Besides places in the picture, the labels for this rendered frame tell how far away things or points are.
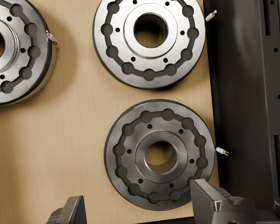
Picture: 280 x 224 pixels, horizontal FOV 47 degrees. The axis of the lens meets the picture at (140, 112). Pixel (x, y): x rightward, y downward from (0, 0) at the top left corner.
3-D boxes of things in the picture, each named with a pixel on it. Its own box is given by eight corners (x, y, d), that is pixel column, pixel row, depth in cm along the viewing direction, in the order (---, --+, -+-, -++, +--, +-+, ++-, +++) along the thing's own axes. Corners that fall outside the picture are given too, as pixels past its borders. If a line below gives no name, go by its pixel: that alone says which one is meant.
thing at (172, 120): (217, 202, 30) (219, 204, 30) (111, 215, 29) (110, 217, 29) (208, 95, 30) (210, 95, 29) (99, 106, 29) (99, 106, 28)
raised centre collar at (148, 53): (182, 52, 29) (184, 51, 28) (130, 65, 29) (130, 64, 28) (170, -2, 29) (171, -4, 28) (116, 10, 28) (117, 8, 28)
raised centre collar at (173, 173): (189, 179, 29) (191, 181, 29) (136, 186, 29) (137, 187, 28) (184, 126, 29) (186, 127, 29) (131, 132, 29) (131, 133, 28)
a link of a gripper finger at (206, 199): (216, 256, 13) (194, 220, 16) (233, 253, 13) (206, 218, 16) (210, 201, 13) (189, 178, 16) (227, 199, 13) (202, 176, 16)
